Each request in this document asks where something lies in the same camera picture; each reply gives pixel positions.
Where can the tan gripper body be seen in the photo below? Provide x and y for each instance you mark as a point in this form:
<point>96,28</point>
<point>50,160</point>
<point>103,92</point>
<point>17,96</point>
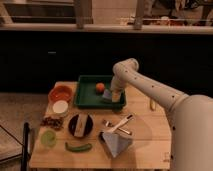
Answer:
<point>116,96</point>

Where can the blue sponge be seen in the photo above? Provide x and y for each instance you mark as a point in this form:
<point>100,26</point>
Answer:
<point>107,95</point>

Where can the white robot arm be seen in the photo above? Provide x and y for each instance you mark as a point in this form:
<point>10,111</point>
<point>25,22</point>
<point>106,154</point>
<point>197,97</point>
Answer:
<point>190,117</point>

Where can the green plastic tray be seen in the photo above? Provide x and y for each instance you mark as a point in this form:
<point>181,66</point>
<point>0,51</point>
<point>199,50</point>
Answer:
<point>87,97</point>

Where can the red tomato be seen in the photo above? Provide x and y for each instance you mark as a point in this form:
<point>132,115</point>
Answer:
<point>100,87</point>

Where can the tan wooden block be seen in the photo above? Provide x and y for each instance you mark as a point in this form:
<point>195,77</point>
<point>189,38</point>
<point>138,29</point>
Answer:
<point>80,125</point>

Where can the dark round plate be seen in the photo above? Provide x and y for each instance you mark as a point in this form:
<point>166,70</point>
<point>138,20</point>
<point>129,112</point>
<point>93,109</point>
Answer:
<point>72,125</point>

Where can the orange bowl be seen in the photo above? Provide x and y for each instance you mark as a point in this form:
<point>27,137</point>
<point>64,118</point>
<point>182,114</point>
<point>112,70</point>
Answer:
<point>60,92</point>

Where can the white round cup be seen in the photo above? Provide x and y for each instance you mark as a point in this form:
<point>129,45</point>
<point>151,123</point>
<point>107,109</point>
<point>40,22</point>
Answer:
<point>60,108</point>

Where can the green chili pepper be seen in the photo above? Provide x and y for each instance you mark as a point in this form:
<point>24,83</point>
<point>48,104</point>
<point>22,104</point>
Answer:
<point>76,149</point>

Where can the light green cup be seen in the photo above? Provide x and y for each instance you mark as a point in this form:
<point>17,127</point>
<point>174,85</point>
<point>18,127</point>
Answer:
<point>48,138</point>

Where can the black chair frame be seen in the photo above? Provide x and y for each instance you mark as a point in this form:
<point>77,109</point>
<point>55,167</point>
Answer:
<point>25,153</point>

